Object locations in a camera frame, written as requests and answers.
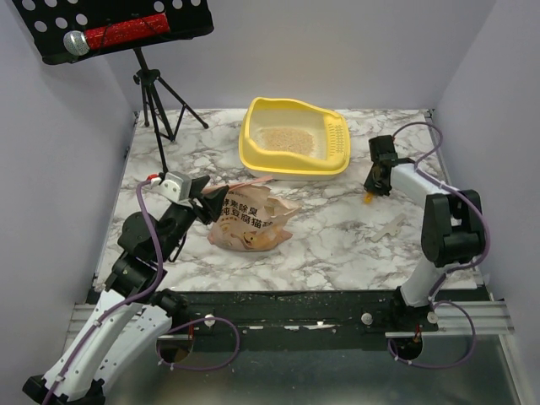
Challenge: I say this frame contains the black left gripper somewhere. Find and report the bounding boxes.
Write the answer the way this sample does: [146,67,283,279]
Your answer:
[157,175,231,262]

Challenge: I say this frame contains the orange plastic scoop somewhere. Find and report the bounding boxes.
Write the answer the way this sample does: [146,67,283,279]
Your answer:
[364,192,376,205]

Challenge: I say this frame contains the pink cat litter bag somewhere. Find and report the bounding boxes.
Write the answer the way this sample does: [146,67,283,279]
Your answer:
[208,176,301,252]

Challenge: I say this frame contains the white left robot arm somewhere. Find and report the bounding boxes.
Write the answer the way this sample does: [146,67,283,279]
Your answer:
[22,172,229,404]

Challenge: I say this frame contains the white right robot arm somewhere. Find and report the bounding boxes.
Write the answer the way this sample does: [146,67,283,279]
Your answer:
[364,135,488,331]

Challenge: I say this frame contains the beige cat litter pile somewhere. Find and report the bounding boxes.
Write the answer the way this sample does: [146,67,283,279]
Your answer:
[258,127,315,155]

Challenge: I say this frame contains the yellow litter box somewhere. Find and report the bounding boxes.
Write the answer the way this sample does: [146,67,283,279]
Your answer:
[238,97,351,181]

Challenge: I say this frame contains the red silver microphone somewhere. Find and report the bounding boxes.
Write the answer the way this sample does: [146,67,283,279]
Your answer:
[62,13,170,57]

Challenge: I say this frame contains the black music stand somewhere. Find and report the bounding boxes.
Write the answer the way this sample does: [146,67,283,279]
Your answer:
[1,1,213,157]

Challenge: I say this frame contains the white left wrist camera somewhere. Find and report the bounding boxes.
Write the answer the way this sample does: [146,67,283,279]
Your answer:
[156,171,192,205]

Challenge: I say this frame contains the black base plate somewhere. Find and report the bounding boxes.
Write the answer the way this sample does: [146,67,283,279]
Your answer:
[156,289,510,359]

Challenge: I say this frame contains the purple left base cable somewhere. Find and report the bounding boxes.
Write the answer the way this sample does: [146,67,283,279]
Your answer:
[156,316,240,373]

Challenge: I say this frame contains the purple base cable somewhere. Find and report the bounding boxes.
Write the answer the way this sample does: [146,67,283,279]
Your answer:
[387,300,477,367]
[156,316,240,373]

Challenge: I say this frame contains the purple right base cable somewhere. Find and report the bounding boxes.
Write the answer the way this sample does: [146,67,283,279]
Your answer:
[387,300,477,367]

